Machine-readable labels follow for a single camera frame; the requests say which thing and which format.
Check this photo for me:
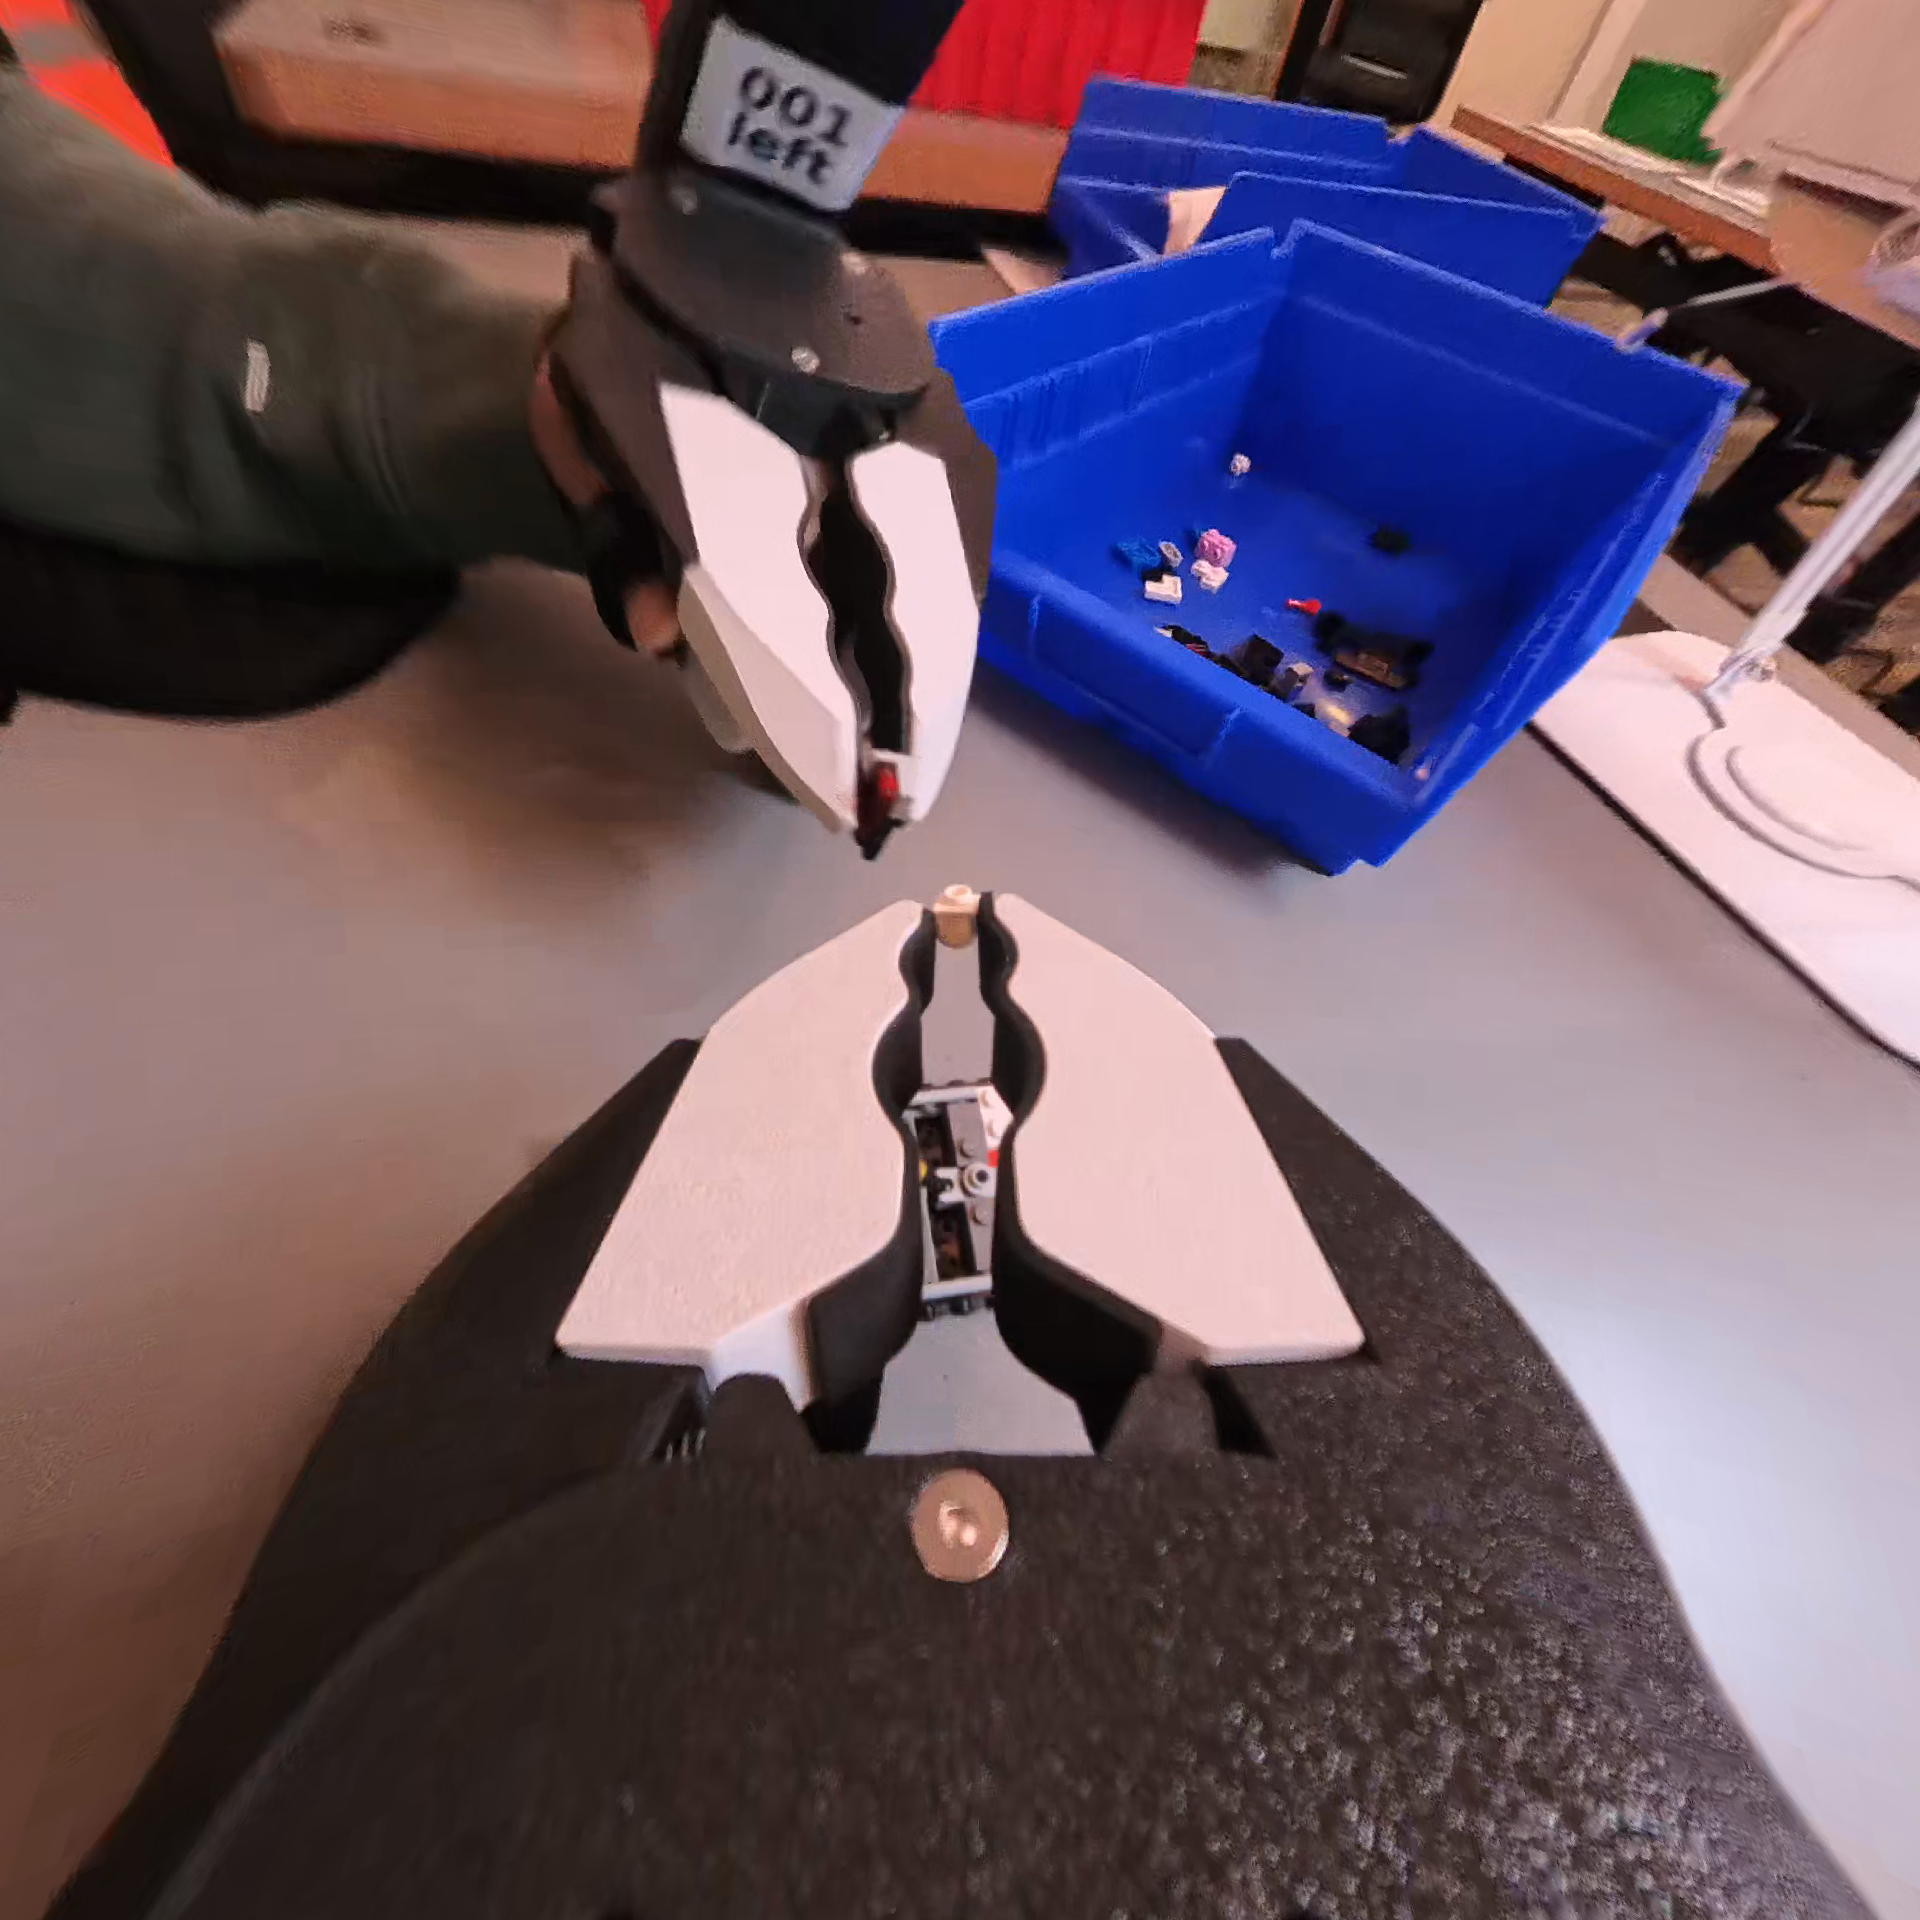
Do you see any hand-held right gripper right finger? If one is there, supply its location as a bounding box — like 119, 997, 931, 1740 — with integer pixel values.
985, 895, 1367, 1382

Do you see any white book stand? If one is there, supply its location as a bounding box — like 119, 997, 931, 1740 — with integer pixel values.
1525, 384, 1920, 1072

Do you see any lego pieces pile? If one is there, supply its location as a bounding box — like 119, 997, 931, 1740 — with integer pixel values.
1111, 445, 1427, 768

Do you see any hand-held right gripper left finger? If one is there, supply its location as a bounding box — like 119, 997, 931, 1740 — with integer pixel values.
558, 901, 937, 1397

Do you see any lego car model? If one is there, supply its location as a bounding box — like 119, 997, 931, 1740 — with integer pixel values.
900, 1074, 1016, 1313

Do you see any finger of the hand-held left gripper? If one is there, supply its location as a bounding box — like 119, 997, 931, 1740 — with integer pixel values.
849, 445, 992, 826
656, 384, 876, 840

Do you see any green box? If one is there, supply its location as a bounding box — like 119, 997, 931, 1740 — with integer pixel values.
1600, 54, 1733, 167

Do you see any blue plastic bin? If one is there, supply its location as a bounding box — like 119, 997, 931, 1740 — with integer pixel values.
925, 218, 1754, 877
1045, 73, 1614, 308

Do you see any red bin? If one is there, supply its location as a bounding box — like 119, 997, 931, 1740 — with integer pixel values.
639, 0, 1213, 131

